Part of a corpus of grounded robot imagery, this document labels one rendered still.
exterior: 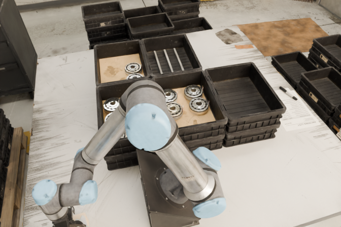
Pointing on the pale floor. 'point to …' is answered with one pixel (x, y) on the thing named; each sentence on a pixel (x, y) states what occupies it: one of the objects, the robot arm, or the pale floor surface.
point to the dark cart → (15, 49)
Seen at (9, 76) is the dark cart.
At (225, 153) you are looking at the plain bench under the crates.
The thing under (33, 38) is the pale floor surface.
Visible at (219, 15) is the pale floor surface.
